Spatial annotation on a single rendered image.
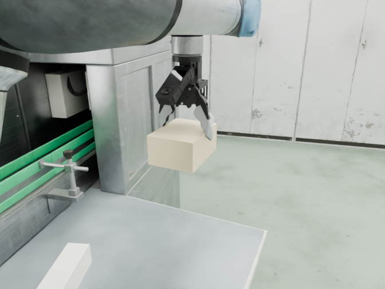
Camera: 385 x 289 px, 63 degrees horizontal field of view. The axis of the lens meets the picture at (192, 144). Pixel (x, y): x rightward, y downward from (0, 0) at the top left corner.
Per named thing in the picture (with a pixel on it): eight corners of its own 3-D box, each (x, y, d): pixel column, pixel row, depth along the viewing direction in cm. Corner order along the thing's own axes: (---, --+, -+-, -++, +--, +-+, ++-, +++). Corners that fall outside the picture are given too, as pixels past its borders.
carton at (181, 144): (216, 149, 87) (216, 122, 84) (192, 173, 73) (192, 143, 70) (177, 143, 91) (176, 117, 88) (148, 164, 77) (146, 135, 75)
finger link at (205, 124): (226, 129, 81) (208, 98, 80) (218, 137, 75) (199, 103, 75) (216, 135, 82) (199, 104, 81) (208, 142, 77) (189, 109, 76)
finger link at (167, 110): (169, 128, 87) (186, 102, 83) (158, 134, 82) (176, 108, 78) (161, 121, 88) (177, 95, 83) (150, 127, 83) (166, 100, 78)
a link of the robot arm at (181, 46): (195, 36, 68) (162, 36, 72) (195, 58, 70) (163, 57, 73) (208, 35, 75) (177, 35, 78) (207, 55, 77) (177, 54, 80)
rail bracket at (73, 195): (54, 205, 109) (42, 144, 100) (97, 212, 105) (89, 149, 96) (44, 213, 104) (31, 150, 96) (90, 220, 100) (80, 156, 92)
